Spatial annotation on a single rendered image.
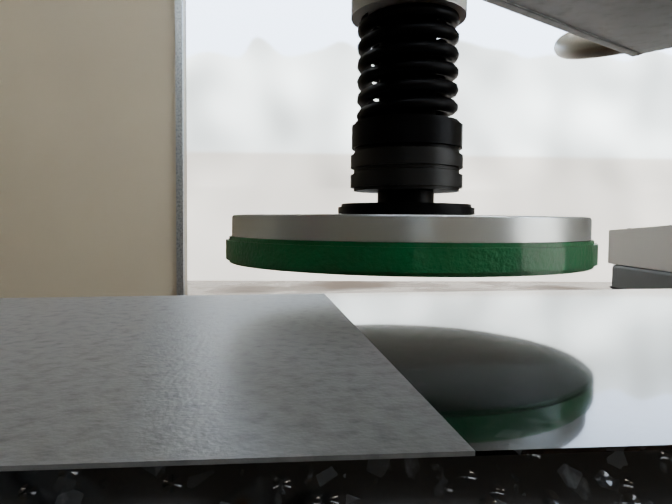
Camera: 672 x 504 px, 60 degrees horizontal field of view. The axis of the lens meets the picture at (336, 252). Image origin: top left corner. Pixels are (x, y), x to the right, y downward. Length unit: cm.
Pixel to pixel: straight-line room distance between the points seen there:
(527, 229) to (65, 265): 538
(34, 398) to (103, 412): 3
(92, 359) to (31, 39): 565
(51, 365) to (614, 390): 20
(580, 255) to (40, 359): 24
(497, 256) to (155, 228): 510
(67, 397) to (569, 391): 16
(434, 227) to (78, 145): 534
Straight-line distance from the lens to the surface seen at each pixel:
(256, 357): 23
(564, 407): 19
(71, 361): 24
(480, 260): 26
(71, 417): 18
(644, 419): 19
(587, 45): 84
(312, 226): 27
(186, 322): 32
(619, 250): 163
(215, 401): 18
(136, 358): 24
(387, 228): 26
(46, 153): 564
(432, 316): 34
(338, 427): 16
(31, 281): 570
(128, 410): 18
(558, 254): 29
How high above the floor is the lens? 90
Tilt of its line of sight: 3 degrees down
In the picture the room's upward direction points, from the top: straight up
